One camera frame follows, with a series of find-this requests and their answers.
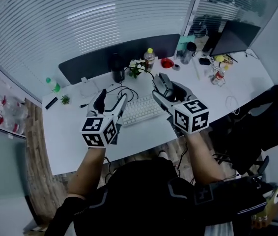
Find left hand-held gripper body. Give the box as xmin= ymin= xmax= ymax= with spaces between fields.
xmin=81 ymin=109 xmax=122 ymax=148

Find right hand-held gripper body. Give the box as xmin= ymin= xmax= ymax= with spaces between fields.
xmin=167 ymin=97 xmax=210 ymax=139

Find grey computer mouse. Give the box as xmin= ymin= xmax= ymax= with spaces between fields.
xmin=153 ymin=72 xmax=176 ymax=99

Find person's left forearm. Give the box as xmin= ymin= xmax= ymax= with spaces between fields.
xmin=66 ymin=146 xmax=107 ymax=201

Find person's right forearm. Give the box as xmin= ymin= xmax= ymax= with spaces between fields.
xmin=184 ymin=131 xmax=225 ymax=184

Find white keyboard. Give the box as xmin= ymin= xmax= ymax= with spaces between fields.
xmin=120 ymin=93 xmax=166 ymax=127

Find small green potted plant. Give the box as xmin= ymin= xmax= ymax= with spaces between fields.
xmin=60 ymin=94 xmax=71 ymax=106

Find small red bowl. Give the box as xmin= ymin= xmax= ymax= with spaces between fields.
xmin=160 ymin=58 xmax=175 ymax=69

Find clear bottle with red label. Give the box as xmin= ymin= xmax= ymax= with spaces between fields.
xmin=211 ymin=65 xmax=229 ymax=86

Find black tumbler bottle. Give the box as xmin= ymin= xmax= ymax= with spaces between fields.
xmin=111 ymin=53 xmax=126 ymax=84

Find grey bottle with black lid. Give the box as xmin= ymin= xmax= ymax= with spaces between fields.
xmin=180 ymin=42 xmax=197 ymax=65

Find dark desk divider panel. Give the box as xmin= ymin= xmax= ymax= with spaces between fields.
xmin=58 ymin=33 xmax=181 ymax=85

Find white flower plant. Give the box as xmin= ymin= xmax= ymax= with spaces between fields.
xmin=128 ymin=59 xmax=152 ymax=79

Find yellow cap tea bottle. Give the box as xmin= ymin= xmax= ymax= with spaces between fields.
xmin=143 ymin=48 xmax=156 ymax=71

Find black remote bar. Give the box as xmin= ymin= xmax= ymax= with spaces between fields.
xmin=45 ymin=96 xmax=58 ymax=110

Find clear bottle with green label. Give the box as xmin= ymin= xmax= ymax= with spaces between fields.
xmin=45 ymin=77 xmax=61 ymax=93

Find teal box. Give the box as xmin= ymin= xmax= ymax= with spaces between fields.
xmin=175 ymin=35 xmax=196 ymax=59

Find colourful small packet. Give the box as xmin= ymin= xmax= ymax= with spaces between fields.
xmin=223 ymin=54 xmax=239 ymax=65

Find black office chair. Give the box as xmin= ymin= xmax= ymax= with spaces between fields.
xmin=209 ymin=79 xmax=278 ymax=177

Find black monitor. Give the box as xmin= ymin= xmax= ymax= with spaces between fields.
xmin=202 ymin=20 xmax=262 ymax=58

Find person's black shirt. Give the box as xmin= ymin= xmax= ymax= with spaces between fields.
xmin=44 ymin=158 xmax=267 ymax=236

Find white window blinds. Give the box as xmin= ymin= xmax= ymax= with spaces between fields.
xmin=185 ymin=0 xmax=278 ymax=36
xmin=0 ymin=0 xmax=198 ymax=100

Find dark flat box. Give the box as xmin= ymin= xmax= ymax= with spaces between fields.
xmin=234 ymin=175 xmax=277 ymax=215

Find frosted glass door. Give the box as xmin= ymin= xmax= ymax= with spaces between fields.
xmin=0 ymin=121 xmax=29 ymax=201

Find yellow cardboard carton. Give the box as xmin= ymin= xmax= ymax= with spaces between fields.
xmin=251 ymin=185 xmax=278 ymax=228

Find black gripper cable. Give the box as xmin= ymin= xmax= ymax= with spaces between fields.
xmin=177 ymin=141 xmax=194 ymax=184
xmin=104 ymin=157 xmax=117 ymax=182

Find white cable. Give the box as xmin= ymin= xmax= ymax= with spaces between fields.
xmin=224 ymin=95 xmax=241 ymax=116

